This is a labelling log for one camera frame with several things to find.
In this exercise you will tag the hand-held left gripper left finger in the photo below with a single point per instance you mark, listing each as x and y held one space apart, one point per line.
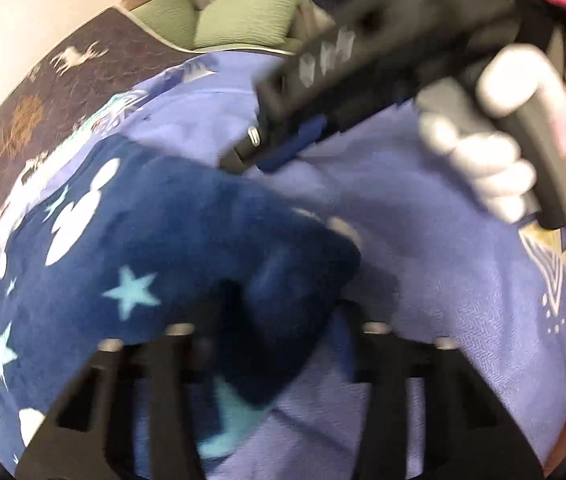
168 385

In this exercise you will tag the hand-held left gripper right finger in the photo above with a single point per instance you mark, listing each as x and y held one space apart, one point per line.
383 385

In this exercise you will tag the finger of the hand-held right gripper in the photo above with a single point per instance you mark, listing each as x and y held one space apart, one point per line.
283 147

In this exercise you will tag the navy fleece star print pajama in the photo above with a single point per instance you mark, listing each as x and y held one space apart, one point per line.
163 220

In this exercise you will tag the person's right hand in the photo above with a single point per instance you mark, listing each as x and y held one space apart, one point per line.
483 160

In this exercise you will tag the purple printed bedsheet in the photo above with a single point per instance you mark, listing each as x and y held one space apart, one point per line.
438 285

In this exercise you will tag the large green pillow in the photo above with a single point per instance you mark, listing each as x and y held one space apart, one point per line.
248 17

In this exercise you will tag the small green pillow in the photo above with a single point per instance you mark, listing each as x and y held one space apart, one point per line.
168 20

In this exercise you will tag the dark deer print mattress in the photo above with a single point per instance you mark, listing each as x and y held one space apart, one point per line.
63 100

